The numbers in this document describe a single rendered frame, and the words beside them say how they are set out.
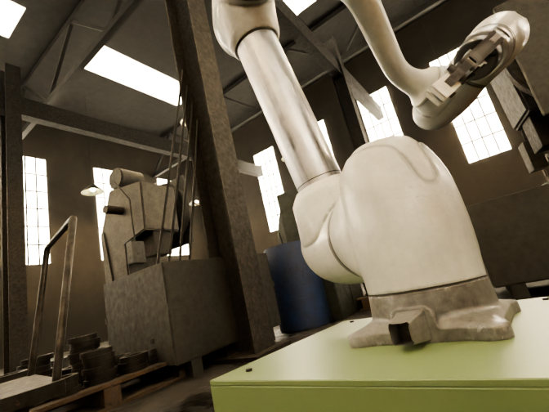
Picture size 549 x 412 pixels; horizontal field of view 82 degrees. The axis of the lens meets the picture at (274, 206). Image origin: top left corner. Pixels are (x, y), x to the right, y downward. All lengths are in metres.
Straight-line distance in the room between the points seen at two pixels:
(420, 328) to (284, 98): 0.50
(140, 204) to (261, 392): 4.71
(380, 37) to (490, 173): 9.96
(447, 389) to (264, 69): 0.64
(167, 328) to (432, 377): 2.26
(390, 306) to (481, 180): 10.27
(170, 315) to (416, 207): 2.17
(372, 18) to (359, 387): 0.69
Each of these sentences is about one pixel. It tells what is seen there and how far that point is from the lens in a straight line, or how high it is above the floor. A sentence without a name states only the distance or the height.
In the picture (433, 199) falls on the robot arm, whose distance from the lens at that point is 0.44.
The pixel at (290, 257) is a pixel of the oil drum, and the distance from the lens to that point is 3.33.
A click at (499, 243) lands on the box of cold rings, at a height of 0.42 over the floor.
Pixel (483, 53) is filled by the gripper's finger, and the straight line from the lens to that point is 0.66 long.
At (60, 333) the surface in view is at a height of 0.48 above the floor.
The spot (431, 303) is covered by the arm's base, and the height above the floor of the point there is 0.42.
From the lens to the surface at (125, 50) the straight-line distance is 10.68.
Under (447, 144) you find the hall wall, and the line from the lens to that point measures 10.95.
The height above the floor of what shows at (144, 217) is 1.82.
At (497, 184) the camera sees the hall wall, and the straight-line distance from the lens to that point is 10.65.
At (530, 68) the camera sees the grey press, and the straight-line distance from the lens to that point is 3.37.
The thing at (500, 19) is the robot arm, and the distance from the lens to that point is 0.86.
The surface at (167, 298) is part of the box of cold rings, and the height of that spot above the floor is 0.56.
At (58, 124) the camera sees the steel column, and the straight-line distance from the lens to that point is 8.86.
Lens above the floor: 0.48
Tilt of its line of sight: 14 degrees up
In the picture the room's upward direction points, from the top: 13 degrees counter-clockwise
